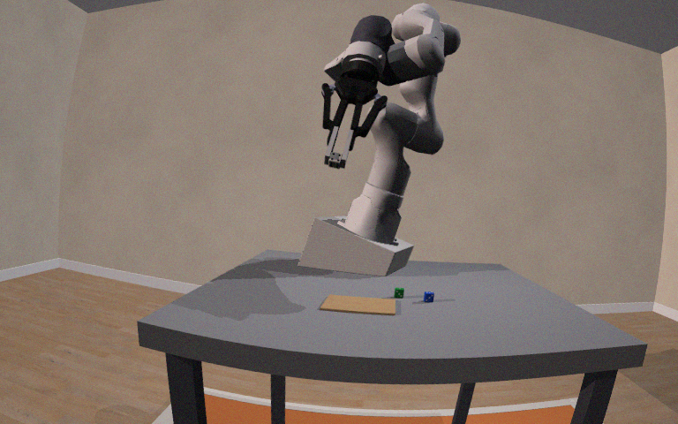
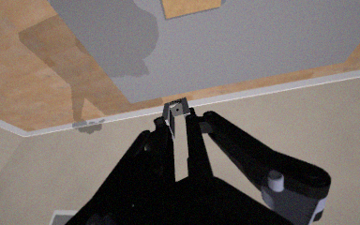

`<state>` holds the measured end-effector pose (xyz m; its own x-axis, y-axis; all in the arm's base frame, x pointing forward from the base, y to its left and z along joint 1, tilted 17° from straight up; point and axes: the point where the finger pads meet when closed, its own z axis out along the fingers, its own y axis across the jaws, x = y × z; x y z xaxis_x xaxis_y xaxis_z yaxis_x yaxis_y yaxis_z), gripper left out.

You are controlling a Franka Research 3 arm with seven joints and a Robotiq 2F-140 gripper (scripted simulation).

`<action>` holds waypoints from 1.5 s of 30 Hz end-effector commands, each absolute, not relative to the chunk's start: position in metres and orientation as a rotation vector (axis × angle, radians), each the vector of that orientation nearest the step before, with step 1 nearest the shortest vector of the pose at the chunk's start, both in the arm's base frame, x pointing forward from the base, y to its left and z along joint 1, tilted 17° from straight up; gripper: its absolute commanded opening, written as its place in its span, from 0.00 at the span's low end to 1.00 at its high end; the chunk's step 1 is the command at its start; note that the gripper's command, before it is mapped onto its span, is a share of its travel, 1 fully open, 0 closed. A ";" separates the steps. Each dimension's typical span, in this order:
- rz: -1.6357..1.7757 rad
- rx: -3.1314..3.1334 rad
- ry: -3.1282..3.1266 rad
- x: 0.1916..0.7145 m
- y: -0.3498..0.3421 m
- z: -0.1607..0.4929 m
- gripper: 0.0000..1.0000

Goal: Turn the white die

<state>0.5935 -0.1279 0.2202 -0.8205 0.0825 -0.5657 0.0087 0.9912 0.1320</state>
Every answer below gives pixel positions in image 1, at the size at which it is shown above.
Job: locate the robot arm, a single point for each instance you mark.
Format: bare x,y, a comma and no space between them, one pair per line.
375,213

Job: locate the tan flat mat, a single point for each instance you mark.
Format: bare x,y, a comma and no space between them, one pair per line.
359,305

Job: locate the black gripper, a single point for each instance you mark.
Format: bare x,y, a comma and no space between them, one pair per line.
361,74

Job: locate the white die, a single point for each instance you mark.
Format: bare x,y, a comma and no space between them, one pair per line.
335,160

